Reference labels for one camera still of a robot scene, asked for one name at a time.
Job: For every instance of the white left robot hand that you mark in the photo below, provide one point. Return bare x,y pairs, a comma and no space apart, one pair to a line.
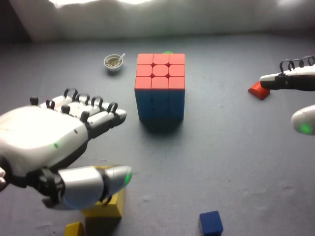
37,132

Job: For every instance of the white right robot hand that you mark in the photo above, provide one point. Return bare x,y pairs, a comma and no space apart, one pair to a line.
302,73

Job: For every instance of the large yellow block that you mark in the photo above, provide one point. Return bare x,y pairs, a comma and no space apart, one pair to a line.
105,216

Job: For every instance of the red half-cylinder block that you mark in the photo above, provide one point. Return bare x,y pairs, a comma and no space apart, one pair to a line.
257,91

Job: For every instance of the small yellow wedge block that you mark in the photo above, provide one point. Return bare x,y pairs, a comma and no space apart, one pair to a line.
73,229

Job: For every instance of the green cylinder block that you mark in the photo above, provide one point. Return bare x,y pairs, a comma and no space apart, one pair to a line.
168,52

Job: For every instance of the Rubik's cube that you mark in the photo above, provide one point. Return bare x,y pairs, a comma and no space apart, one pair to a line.
160,73

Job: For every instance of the small blue cube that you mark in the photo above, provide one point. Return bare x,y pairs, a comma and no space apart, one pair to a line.
210,223

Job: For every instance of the small white bowl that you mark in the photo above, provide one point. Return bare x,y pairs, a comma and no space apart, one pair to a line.
113,67

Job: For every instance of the small white spoon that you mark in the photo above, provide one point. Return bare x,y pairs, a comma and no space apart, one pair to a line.
120,58

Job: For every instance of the grey table cloth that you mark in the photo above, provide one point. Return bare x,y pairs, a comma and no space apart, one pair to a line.
221,159

